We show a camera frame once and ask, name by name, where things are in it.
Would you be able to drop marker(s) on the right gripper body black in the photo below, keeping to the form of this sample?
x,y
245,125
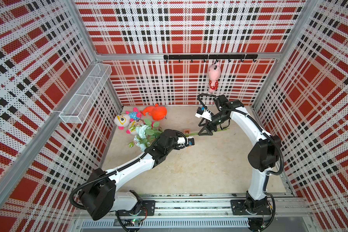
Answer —
x,y
217,120

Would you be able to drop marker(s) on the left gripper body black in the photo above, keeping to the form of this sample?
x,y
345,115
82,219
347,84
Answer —
x,y
174,145

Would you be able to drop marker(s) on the artificial flower bouquet green stems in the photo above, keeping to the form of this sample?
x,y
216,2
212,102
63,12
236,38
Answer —
x,y
147,134

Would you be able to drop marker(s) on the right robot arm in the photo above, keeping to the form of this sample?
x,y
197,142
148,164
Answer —
x,y
265,157

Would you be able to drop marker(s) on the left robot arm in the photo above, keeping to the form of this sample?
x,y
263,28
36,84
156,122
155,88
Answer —
x,y
101,194

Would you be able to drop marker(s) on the white fish plush pink fins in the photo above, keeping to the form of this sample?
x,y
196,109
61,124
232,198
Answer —
x,y
133,126

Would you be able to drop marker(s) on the red whale plush toy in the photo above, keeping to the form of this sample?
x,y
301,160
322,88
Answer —
x,y
157,112

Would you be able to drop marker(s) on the pink hanging plush doll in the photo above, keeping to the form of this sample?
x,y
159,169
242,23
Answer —
x,y
214,73

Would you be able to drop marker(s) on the white fish plush blue fins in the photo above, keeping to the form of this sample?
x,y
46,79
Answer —
x,y
123,120

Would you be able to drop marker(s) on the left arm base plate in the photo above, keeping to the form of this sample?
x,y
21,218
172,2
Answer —
x,y
141,209

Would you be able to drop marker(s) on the black hook rail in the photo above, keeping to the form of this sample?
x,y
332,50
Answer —
x,y
212,57

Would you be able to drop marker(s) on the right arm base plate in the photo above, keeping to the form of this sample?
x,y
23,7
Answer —
x,y
246,207

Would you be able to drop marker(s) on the white wire mesh basket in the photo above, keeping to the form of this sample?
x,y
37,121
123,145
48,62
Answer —
x,y
79,106

